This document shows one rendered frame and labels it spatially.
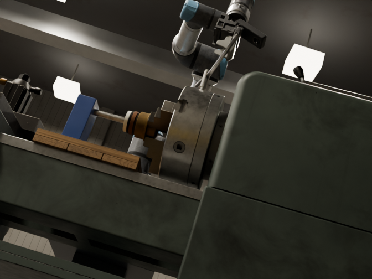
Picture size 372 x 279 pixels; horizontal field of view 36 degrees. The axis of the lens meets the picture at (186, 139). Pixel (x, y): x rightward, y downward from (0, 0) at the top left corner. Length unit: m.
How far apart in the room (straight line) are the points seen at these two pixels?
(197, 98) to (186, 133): 0.12
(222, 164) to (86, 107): 0.51
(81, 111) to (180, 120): 0.34
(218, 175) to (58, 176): 0.43
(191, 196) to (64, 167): 0.35
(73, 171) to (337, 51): 7.21
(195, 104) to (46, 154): 0.45
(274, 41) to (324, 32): 0.80
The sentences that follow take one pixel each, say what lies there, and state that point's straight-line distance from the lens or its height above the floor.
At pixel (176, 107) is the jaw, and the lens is 1.65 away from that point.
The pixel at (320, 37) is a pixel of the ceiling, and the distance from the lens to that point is 8.34.
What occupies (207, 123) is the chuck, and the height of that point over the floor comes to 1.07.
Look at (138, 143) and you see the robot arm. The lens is 2.34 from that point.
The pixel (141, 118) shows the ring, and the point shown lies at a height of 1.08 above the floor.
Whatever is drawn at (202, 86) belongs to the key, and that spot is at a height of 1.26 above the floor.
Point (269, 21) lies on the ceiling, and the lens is 8.27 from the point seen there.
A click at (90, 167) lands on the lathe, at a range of 1.56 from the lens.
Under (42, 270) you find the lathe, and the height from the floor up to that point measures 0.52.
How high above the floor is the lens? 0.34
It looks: 24 degrees up
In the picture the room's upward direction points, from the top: 18 degrees clockwise
